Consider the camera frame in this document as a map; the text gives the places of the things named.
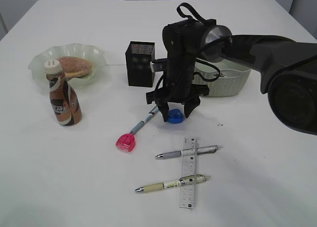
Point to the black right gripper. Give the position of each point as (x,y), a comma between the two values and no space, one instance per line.
(182,40)

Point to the brown coffee bottle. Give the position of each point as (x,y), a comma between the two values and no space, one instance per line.
(63,98)

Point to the round sugared bread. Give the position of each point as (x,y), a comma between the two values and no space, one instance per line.
(74,67)

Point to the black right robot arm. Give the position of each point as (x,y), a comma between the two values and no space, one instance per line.
(288,69)

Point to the blue pencil sharpener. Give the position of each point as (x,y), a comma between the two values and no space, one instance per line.
(175,116)

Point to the blue grey ballpoint pen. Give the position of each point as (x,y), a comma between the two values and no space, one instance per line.
(150,115)

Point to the pale green woven basket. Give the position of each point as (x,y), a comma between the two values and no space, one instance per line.
(229,86)

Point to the pink pencil sharpener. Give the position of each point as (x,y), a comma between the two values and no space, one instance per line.
(126,142)

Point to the black mesh pen holder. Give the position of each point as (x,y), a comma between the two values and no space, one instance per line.
(138,57)

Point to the beige ballpoint pen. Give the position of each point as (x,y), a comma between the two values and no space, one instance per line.
(189,180)

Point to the pale green wavy plate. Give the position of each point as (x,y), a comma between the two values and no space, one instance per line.
(91,53)

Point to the clear plastic ruler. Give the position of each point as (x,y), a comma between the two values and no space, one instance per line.
(189,167)

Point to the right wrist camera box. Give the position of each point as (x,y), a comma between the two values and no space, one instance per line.
(158,65)

